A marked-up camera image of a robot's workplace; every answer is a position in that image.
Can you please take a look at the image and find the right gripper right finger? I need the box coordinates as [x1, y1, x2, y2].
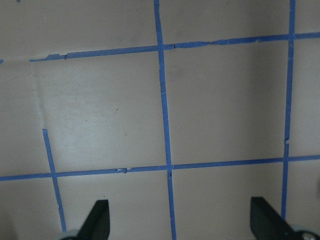
[250, 197, 295, 240]

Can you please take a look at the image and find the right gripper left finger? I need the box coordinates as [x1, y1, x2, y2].
[76, 199, 111, 240]

